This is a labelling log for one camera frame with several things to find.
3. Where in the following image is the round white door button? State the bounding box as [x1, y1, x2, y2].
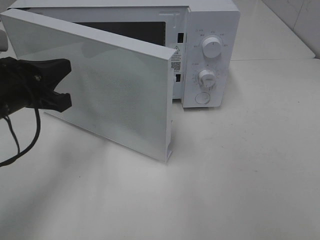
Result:
[195, 92, 211, 105]

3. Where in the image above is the white timer knob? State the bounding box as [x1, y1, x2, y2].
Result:
[198, 69, 217, 89]

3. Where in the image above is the upper white power knob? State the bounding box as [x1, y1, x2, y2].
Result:
[202, 35, 222, 59]

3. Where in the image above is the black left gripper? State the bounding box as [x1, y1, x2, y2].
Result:
[0, 57, 72, 118]

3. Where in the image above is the white microwave door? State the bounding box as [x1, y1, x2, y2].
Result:
[0, 8, 175, 162]

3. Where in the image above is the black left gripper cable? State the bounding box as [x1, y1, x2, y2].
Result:
[0, 107, 41, 168]

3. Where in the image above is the white warning label sticker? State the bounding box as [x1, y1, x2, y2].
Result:
[171, 45, 183, 73]

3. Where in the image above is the white microwave oven body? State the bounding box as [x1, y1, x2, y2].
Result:
[1, 0, 240, 108]

